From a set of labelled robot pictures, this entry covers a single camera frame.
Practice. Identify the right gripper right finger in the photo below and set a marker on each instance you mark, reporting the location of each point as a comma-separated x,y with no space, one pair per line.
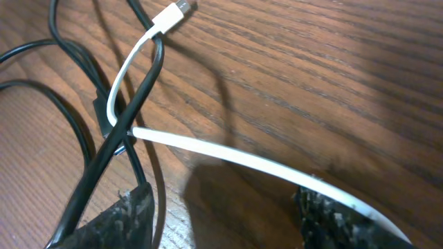
327,224

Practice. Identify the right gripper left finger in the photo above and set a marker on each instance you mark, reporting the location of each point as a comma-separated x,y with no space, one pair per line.
128,223

